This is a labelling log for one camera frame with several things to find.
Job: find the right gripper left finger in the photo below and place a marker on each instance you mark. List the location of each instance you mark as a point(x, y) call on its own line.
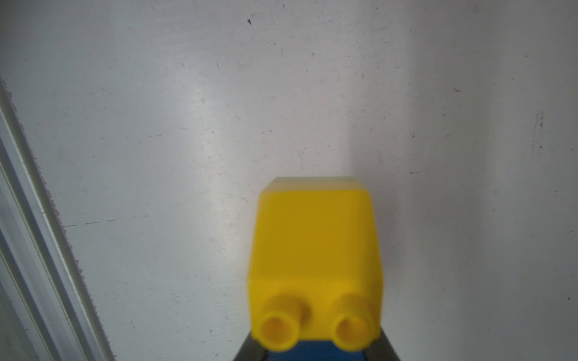
point(251, 350)

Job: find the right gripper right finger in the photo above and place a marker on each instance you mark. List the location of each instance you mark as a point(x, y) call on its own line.
point(381, 350)

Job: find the blue lego brick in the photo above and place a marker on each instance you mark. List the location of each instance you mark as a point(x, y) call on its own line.
point(315, 351)

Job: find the yellow lego brick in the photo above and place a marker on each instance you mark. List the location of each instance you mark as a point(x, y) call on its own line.
point(315, 271)

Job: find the aluminium front rail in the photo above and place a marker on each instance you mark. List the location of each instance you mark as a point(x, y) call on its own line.
point(41, 284)

